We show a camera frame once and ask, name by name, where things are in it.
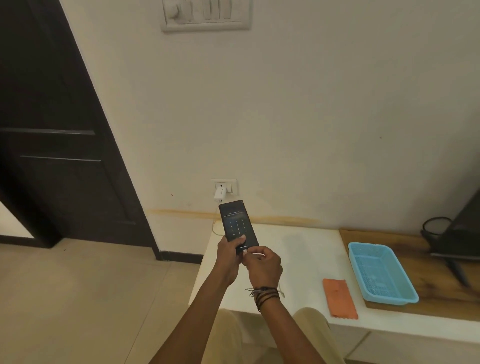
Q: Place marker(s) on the person's left hand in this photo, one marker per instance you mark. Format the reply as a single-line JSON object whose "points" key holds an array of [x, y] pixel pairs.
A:
{"points": [[227, 260]]}

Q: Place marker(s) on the person's right hand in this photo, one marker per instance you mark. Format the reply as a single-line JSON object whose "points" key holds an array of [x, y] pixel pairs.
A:
{"points": [[264, 268]]}

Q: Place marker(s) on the person's left thumb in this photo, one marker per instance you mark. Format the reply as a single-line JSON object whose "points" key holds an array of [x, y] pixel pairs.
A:
{"points": [[240, 242]]}

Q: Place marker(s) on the person's right thumb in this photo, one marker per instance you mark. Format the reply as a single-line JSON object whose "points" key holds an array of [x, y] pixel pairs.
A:
{"points": [[250, 250]]}

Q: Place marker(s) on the black smartphone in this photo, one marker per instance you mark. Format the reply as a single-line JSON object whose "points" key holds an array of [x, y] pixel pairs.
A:
{"points": [[235, 224]]}

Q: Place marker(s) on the person's right forearm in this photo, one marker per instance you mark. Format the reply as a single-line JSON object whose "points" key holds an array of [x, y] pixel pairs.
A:
{"points": [[288, 328]]}

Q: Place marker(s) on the person's left forearm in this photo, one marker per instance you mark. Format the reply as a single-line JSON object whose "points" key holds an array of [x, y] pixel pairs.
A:
{"points": [[189, 322]]}

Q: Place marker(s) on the black thread wristband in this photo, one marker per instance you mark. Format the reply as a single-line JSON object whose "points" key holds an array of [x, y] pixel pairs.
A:
{"points": [[264, 294]]}

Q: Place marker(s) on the white charger plug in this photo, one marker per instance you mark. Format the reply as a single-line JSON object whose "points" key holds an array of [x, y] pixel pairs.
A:
{"points": [[220, 192]]}

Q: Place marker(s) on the person's beige trousers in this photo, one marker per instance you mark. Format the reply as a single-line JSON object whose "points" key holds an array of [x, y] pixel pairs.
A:
{"points": [[277, 335]]}

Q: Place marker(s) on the orange cleaning cloth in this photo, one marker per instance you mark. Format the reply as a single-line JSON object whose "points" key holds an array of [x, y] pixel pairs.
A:
{"points": [[339, 298]]}

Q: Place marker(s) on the blue plastic basket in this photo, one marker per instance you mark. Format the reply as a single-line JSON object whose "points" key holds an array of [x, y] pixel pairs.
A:
{"points": [[380, 273]]}

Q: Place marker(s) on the wooden board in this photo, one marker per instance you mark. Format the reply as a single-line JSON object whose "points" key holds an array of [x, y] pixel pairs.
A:
{"points": [[420, 273]]}

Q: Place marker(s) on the dark wooden door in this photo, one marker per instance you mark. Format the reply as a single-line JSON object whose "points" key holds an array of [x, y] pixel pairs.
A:
{"points": [[63, 131]]}

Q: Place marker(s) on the black television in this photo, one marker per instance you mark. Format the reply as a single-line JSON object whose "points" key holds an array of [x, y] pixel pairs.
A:
{"points": [[459, 234]]}

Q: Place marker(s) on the white wall socket plate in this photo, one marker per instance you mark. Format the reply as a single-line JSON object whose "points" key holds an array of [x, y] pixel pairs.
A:
{"points": [[225, 186]]}

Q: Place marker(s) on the white switch board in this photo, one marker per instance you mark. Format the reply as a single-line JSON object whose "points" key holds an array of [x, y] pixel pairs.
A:
{"points": [[206, 15]]}

